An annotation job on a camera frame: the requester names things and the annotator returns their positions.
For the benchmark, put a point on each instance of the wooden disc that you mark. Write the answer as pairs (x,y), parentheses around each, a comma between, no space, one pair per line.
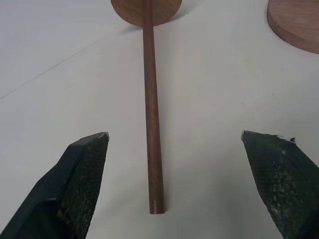
(296,22)

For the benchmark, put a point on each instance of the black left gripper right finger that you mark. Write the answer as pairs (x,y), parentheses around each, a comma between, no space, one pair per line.
(281,184)

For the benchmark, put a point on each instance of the dark wooden dowel rod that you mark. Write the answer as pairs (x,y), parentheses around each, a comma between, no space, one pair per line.
(150,99)

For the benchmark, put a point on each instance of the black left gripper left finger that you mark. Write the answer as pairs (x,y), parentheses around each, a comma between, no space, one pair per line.
(74,189)

